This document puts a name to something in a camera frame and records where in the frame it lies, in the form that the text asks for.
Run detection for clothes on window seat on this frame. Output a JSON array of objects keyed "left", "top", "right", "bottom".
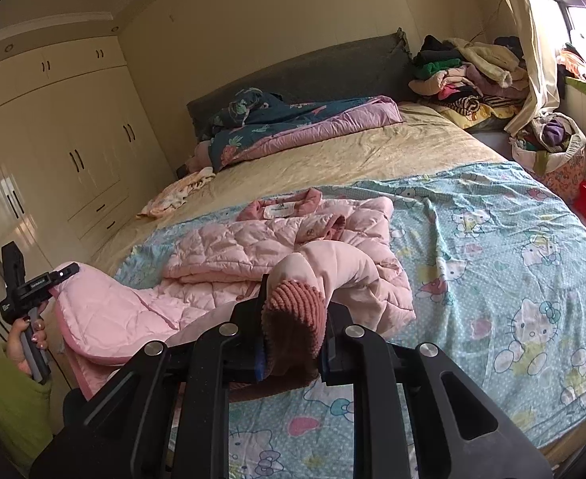
[{"left": 557, "top": 44, "right": 586, "bottom": 91}]

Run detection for dark floral quilt pink lining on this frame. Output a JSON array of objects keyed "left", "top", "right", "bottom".
[{"left": 198, "top": 87, "right": 403, "bottom": 174}]

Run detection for grey headboard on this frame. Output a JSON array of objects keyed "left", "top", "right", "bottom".
[{"left": 187, "top": 28, "right": 413, "bottom": 131}]

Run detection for pink pillow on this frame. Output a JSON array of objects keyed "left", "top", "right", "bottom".
[{"left": 185, "top": 141, "right": 215, "bottom": 173}]

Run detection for pile of assorted clothes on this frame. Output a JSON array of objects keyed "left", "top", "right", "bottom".
[{"left": 410, "top": 35, "right": 530, "bottom": 121}]

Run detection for cream curtain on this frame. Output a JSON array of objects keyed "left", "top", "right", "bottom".
[{"left": 503, "top": 0, "right": 568, "bottom": 137}]

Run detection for bag of clothes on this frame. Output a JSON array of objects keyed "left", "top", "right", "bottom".
[{"left": 509, "top": 112, "right": 586, "bottom": 205}]

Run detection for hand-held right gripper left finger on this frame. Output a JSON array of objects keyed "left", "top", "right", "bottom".
[{"left": 28, "top": 274, "right": 270, "bottom": 479}]

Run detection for pink quilted jacket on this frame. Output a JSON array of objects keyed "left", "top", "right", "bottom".
[{"left": 53, "top": 187, "right": 416, "bottom": 400}]

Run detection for person's left forearm green sleeve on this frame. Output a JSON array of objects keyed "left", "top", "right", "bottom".
[{"left": 0, "top": 342, "right": 55, "bottom": 471}]

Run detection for small floral cloth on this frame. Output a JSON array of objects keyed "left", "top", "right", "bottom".
[{"left": 137, "top": 166, "right": 217, "bottom": 218}]

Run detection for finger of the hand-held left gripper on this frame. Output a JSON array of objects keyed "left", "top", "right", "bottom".
[{"left": 47, "top": 262, "right": 81, "bottom": 286}]

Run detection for cream wardrobe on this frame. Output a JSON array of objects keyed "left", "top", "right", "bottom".
[{"left": 0, "top": 42, "right": 180, "bottom": 280}]

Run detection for person's left hand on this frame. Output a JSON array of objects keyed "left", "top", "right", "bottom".
[{"left": 4, "top": 317, "right": 49, "bottom": 377}]

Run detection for blue cartoon print blanket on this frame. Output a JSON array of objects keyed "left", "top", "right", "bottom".
[{"left": 113, "top": 162, "right": 586, "bottom": 479}]

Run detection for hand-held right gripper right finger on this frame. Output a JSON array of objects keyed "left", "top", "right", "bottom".
[{"left": 321, "top": 302, "right": 555, "bottom": 479}]

